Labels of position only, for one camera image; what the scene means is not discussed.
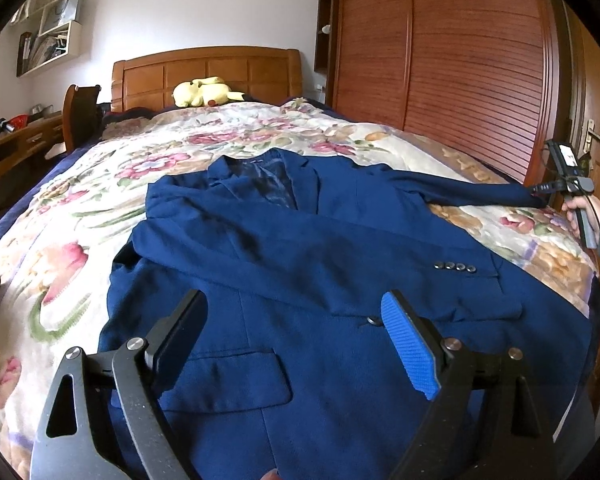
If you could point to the yellow plush toy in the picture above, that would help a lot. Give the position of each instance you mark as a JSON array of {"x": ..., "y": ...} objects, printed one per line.
[{"x": 205, "y": 91}]

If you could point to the floral blanket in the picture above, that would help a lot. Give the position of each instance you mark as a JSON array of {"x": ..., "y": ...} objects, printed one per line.
[{"x": 80, "y": 210}]

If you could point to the person's right hand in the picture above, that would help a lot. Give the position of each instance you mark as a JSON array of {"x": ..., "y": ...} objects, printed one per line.
[{"x": 594, "y": 210}]

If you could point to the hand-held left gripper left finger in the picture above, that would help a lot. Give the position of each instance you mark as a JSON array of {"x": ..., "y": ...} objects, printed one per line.
[{"x": 180, "y": 332}]

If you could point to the white wall socket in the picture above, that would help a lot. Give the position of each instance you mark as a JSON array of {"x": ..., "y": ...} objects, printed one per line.
[{"x": 322, "y": 88}]

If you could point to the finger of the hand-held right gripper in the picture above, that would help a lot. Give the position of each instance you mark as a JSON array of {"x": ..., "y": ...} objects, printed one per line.
[{"x": 547, "y": 188}]

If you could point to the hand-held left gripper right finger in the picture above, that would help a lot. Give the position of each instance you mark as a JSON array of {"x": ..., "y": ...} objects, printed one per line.
[{"x": 410, "y": 347}]

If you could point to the blue suit jacket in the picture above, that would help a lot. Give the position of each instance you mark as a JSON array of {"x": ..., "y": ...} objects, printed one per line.
[{"x": 305, "y": 240}]

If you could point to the wooden desk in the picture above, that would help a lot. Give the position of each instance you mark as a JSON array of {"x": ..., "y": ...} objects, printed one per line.
[{"x": 20, "y": 142}]

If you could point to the white wall shelf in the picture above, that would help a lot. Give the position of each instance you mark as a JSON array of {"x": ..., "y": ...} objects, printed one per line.
[{"x": 60, "y": 35}]

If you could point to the wooden corner shelf unit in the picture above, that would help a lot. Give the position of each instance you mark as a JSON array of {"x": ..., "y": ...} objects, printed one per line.
[{"x": 324, "y": 10}]

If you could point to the wooden chair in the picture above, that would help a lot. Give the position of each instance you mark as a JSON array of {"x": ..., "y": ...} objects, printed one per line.
[{"x": 80, "y": 115}]

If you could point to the wooden bed headboard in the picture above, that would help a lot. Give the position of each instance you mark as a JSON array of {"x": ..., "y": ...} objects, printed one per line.
[{"x": 230, "y": 67}]

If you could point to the wooden slatted wardrobe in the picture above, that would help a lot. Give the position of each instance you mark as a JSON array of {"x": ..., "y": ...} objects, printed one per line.
[{"x": 455, "y": 60}]

